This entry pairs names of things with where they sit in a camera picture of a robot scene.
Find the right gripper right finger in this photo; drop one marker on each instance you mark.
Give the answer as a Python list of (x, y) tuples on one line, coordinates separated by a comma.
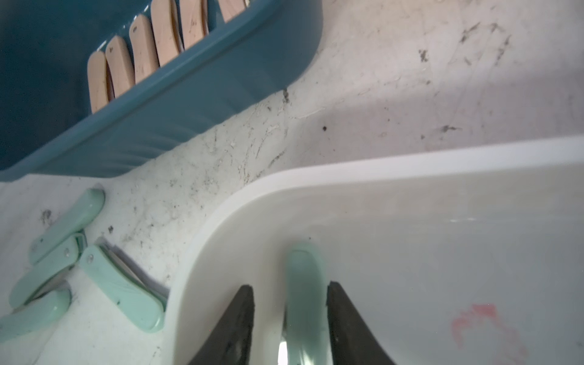
[(351, 340)]

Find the mint knife short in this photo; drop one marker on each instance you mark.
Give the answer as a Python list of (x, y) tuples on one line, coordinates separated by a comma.
[(142, 306)]

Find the white storage box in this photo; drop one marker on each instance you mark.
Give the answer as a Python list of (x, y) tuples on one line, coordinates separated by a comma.
[(469, 256)]

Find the mint knife top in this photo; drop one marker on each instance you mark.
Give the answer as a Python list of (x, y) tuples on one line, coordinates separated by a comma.
[(80, 215)]

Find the dark teal storage box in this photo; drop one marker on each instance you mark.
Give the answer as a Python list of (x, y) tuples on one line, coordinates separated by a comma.
[(47, 126)]

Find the pink knife top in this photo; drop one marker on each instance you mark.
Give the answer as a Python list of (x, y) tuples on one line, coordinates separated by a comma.
[(98, 81)]

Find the pink knife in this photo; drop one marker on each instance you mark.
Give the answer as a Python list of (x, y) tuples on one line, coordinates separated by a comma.
[(98, 81), (143, 48), (194, 21), (231, 8), (120, 66), (164, 19)]

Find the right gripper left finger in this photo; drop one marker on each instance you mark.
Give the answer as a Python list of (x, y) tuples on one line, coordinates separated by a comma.
[(230, 341)]

